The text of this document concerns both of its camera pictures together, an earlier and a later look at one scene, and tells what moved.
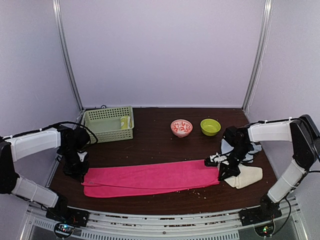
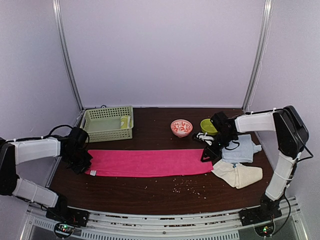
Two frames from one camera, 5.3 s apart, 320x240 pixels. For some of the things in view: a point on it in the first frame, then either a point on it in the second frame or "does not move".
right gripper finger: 233,170 → 214,157
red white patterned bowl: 181,127 does not move
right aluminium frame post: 268,11 does not move
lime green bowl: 210,127 does not move
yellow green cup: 126,122 does not move
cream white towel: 248,174 does not move
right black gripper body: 241,152 → 225,140
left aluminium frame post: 57,6 does not move
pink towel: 116,180 → 136,162
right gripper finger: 222,172 → 206,155
